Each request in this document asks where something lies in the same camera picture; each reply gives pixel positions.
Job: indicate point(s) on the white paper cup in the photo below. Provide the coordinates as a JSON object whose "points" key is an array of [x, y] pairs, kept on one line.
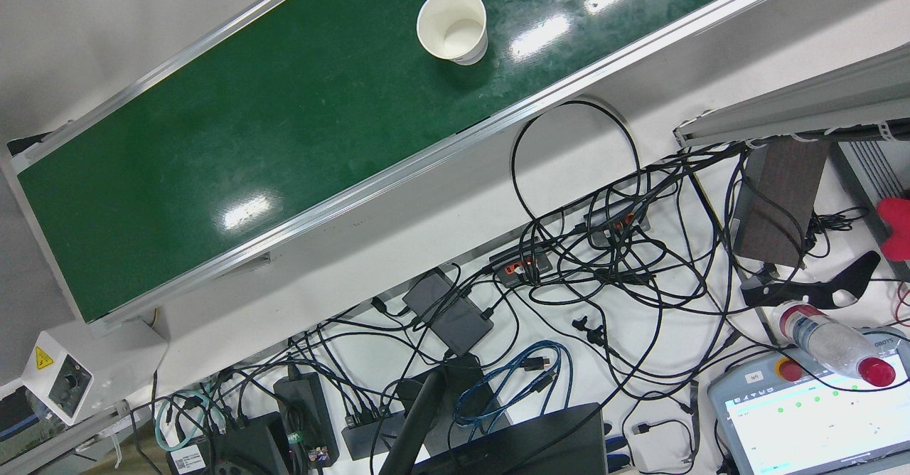
{"points": [[451, 27]]}

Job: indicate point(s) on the black hub with orange ports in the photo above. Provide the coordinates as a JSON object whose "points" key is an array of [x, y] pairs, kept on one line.
{"points": [[522, 265], [617, 222]]}

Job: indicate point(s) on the black power brick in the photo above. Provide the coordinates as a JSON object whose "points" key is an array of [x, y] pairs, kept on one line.
{"points": [[449, 311]]}

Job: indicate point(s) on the green conveyor belt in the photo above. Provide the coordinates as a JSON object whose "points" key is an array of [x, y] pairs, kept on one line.
{"points": [[298, 126]]}

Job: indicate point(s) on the black multiport hub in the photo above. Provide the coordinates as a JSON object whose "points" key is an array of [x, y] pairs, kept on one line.
{"points": [[366, 436]]}

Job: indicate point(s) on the black Huawei monitor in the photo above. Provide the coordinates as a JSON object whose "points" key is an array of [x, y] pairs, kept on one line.
{"points": [[512, 446]]}

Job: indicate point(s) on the black power adapter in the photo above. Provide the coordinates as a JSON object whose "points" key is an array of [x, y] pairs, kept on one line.
{"points": [[307, 418]]}

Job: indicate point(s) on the dark brown panel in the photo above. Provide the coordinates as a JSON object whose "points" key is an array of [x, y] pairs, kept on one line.
{"points": [[778, 201]]}

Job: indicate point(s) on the aluminium profile column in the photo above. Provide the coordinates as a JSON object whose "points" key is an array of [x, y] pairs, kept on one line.
{"points": [[796, 109]]}

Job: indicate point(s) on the clear bottle with red cap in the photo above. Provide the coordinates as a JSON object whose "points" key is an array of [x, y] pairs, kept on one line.
{"points": [[832, 343]]}

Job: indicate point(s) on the grey touchscreen teach pendant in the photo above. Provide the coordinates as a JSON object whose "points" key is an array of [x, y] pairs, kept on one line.
{"points": [[810, 425]]}

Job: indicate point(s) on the ribbed metal computer case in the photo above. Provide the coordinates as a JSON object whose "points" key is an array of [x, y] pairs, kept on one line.
{"points": [[871, 169]]}

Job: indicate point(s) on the white conveyor control box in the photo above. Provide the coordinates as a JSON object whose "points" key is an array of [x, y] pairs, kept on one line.
{"points": [[57, 379]]}

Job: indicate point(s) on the red plush toy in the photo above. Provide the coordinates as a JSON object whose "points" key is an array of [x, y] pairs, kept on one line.
{"points": [[897, 230]]}

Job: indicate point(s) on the black curved bracket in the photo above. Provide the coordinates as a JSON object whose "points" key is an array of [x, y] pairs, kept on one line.
{"points": [[810, 291]]}

